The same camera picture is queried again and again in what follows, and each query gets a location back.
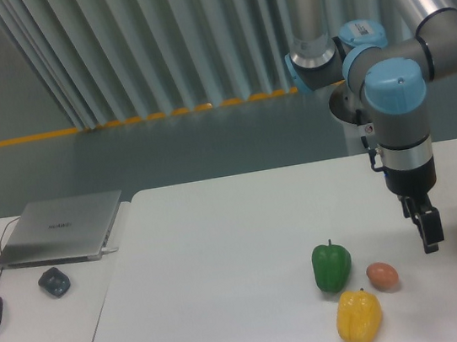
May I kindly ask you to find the brown egg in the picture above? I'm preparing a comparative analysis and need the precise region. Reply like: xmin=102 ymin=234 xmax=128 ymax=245
xmin=366 ymin=262 xmax=400 ymax=289

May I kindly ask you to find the grey pleated curtain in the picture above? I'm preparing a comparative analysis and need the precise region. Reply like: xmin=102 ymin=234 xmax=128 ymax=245
xmin=0 ymin=0 xmax=457 ymax=130

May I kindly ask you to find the yellow bell pepper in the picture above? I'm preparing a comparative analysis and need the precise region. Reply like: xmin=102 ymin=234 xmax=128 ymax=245
xmin=336 ymin=288 xmax=383 ymax=342

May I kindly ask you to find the green bell pepper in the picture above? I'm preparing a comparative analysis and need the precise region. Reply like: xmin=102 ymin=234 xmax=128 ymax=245
xmin=311 ymin=239 xmax=352 ymax=294

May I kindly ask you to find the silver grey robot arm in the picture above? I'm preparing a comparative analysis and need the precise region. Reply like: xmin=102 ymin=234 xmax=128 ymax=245
xmin=285 ymin=0 xmax=457 ymax=253

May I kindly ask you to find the silver closed laptop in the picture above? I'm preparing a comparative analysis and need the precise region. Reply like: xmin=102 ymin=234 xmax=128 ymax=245
xmin=0 ymin=190 xmax=121 ymax=269

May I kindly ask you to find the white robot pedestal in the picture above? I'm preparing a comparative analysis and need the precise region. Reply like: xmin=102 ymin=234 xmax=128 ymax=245
xmin=328 ymin=81 xmax=376 ymax=155

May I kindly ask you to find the dark earbuds case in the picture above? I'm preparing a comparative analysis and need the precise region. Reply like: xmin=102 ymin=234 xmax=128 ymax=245
xmin=38 ymin=267 xmax=71 ymax=298

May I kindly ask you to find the white usb plug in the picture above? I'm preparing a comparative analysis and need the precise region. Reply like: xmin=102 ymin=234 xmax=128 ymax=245
xmin=101 ymin=247 xmax=118 ymax=255

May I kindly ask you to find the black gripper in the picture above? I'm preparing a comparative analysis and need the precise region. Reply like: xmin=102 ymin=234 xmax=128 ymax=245
xmin=384 ymin=157 xmax=444 ymax=254

